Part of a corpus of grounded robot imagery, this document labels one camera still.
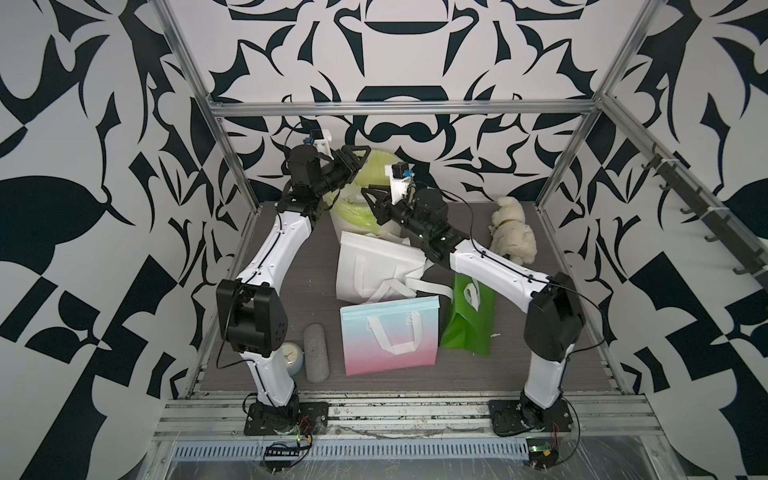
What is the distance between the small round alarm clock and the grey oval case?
0.6 inches

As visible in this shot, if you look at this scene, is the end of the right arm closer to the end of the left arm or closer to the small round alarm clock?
the end of the left arm

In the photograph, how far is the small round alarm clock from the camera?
808 millimetres
